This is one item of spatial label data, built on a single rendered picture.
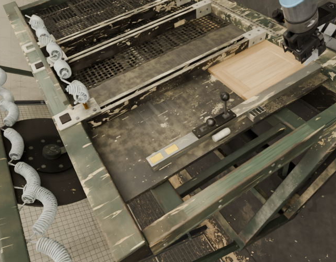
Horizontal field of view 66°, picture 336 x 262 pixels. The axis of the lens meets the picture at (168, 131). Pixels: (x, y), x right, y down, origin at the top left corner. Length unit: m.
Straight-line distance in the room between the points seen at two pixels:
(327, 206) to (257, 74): 1.49
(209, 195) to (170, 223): 0.16
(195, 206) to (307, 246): 1.96
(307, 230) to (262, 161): 1.76
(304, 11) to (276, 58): 0.79
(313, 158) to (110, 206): 1.14
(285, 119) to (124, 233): 0.84
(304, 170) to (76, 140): 1.22
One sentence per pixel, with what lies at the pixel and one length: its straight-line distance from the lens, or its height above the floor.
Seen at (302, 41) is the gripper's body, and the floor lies 1.50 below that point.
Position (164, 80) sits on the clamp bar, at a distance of 1.27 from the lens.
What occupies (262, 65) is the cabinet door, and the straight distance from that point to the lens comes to 1.44.
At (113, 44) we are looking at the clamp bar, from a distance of 1.63.
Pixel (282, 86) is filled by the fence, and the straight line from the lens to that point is 1.30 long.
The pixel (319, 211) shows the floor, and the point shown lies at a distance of 2.59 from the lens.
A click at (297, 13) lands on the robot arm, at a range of 0.73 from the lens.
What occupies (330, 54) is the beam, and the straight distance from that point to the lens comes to 1.53.
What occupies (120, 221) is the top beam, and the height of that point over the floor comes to 1.91.
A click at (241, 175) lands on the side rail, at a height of 1.52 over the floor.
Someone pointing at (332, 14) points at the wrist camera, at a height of 1.46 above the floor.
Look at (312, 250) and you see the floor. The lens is 2.76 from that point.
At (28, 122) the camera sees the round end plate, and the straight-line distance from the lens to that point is 2.07.
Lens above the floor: 2.26
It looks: 38 degrees down
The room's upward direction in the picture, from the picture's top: 96 degrees counter-clockwise
